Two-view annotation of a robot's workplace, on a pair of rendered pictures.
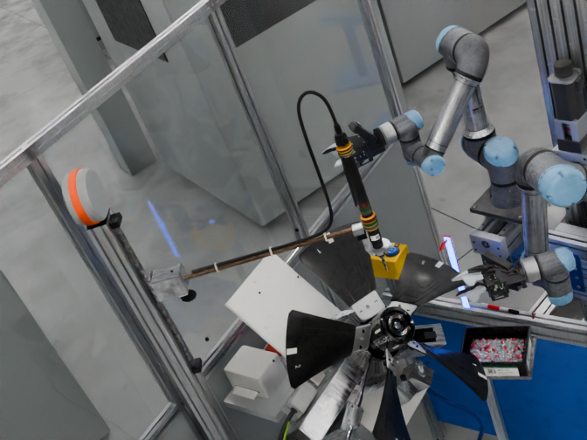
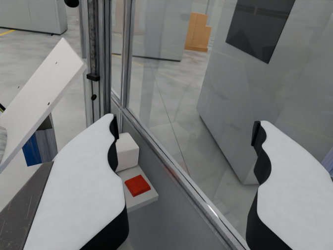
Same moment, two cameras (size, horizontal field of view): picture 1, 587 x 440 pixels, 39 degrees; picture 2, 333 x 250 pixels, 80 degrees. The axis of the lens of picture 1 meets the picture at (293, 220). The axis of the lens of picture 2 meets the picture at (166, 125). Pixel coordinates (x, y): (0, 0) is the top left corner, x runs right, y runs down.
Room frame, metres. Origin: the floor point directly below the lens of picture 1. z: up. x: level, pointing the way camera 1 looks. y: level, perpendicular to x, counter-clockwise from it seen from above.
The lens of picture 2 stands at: (2.52, -0.30, 1.51)
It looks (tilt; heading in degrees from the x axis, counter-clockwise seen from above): 32 degrees down; 96
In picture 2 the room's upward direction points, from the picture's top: 11 degrees clockwise
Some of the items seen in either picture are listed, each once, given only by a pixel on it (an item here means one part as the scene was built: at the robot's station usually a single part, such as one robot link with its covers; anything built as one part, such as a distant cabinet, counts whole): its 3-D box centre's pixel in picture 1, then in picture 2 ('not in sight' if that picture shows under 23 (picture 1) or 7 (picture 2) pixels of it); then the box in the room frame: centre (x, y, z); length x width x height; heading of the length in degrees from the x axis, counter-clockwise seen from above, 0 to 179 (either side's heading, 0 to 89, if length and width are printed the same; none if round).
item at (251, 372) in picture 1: (252, 374); (114, 150); (2.24, 0.34, 0.92); 0.17 x 0.16 x 0.11; 44
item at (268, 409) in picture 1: (277, 374); (113, 175); (2.28, 0.27, 0.85); 0.36 x 0.24 x 0.03; 134
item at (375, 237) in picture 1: (360, 193); not in sight; (1.96, -0.20, 1.64); 0.04 x 0.04 x 0.46
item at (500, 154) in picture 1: (500, 159); not in sight; (2.48, -0.77, 1.20); 0.13 x 0.12 x 0.14; 8
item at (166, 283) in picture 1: (168, 282); not in sight; (2.08, 0.42, 1.52); 0.10 x 0.07 x 0.08; 79
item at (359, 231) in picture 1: (371, 237); not in sight; (1.96, -0.19, 1.48); 0.09 x 0.07 x 0.10; 79
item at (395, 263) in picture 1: (385, 261); not in sight; (2.42, -0.25, 1.02); 0.16 x 0.10 x 0.11; 44
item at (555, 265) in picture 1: (555, 263); not in sight; (1.90, -0.68, 1.17); 0.11 x 0.08 x 0.09; 81
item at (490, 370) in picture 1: (495, 351); not in sight; (1.97, -0.45, 0.85); 0.22 x 0.17 x 0.07; 60
